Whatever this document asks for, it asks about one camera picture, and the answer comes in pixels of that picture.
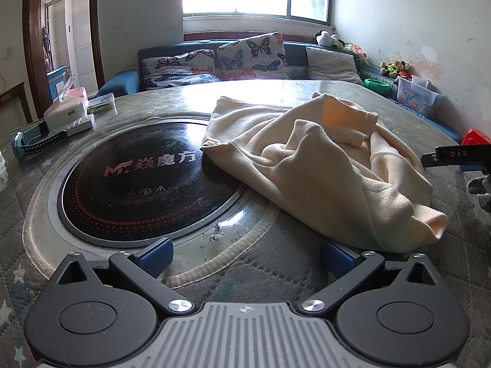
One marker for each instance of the plain grey pillow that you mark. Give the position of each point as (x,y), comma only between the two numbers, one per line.
(332,65)

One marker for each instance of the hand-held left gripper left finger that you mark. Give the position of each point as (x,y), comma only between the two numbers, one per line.
(155,257)

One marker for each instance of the green plush toy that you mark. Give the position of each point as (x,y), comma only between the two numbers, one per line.
(392,69)

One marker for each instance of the white power strip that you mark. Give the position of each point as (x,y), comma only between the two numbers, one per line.
(80,125)

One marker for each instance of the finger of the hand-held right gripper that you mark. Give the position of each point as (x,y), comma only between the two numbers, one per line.
(448,154)

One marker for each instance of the blue sofa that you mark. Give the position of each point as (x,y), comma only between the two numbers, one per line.
(295,51)

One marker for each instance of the cream fleece garment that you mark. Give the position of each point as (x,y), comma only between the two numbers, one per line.
(307,161)

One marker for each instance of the red plastic stool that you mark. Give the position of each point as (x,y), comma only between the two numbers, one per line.
(477,138)

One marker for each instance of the dark wooden door frame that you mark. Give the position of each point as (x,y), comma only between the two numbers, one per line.
(32,46)

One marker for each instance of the panda plush toy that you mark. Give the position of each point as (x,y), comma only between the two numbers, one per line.
(328,39)

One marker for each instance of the blue white water dispenser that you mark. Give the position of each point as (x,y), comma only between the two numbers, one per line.
(59,78)

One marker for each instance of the light blue smartwatch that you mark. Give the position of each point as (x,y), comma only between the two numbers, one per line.
(34,143)

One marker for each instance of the small wooden side table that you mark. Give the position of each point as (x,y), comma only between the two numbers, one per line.
(13,96)

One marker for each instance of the white tissue box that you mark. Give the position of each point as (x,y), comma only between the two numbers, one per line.
(63,113)

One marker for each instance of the green bowl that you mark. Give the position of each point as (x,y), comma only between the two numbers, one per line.
(378,85)

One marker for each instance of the clear plastic storage box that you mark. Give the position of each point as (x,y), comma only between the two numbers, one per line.
(416,96)

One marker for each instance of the clear plastic flat box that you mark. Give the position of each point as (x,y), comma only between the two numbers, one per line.
(100,103)

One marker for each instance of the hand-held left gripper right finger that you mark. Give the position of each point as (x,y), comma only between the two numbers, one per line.
(337,260)

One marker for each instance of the butterfly print pillow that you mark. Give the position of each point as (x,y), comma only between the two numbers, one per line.
(249,56)
(172,69)

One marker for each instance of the round black induction cooktop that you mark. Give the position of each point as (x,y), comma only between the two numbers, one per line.
(134,184)

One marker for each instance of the brown teddy plush toy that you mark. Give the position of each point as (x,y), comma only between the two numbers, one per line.
(403,68)

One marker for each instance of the pink tissue pack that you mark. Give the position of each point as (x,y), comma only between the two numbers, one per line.
(76,92)

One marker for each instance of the person's right hand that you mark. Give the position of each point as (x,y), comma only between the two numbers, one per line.
(479,186)

